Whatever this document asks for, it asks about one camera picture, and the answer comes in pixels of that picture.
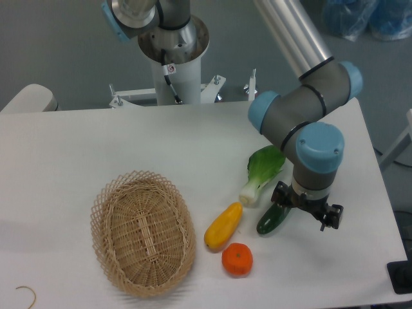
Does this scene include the blue plastic bags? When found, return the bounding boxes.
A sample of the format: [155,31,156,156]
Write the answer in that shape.
[322,1,411,42]

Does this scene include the tan rubber band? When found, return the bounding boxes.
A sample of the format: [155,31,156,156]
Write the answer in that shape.
[15,286,37,309]

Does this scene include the woven wicker basket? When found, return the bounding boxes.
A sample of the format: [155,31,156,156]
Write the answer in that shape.
[90,171,196,298]

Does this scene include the yellow squash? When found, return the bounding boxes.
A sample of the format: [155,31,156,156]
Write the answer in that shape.
[203,202,243,250]

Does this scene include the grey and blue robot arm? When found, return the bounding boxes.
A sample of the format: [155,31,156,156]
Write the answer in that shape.
[102,1,363,229]

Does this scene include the dark green cucumber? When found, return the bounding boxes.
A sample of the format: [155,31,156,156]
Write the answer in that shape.
[256,203,291,235]

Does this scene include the green bok choy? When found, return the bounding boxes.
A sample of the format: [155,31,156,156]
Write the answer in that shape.
[239,145,286,207]

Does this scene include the orange tangerine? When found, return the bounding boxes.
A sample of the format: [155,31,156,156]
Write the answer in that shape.
[221,243,253,276]

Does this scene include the black pedestal cable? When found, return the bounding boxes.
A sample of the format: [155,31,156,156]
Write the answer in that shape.
[160,48,183,105]

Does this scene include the black device at table edge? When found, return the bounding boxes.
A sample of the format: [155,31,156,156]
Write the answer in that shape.
[387,261,411,295]

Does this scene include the white chair back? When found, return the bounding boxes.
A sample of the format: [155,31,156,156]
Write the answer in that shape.
[1,84,61,115]

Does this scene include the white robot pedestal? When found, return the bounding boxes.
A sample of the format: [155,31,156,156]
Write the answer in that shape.
[108,15,260,109]

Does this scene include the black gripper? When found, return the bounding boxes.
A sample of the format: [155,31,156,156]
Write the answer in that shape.
[271,181,344,231]

